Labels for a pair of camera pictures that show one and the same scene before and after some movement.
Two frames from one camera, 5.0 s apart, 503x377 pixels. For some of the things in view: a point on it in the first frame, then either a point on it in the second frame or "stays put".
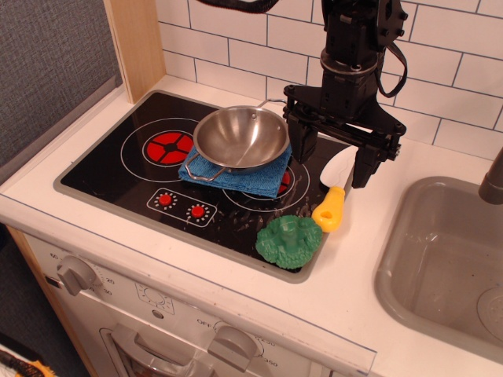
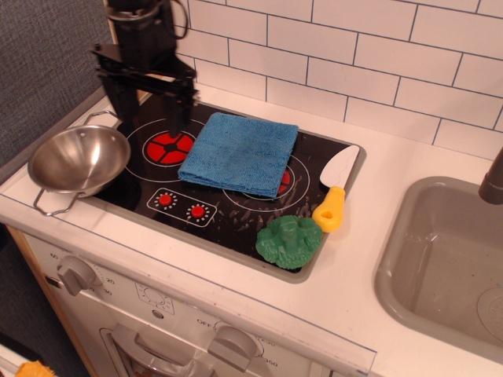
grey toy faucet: [491, 188] stays put
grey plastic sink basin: [438, 264] stays put
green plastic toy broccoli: [288, 241] stays put
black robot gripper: [346, 107] -> [145, 55]
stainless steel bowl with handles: [236, 137] -> [73, 160]
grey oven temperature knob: [233, 348] stays put
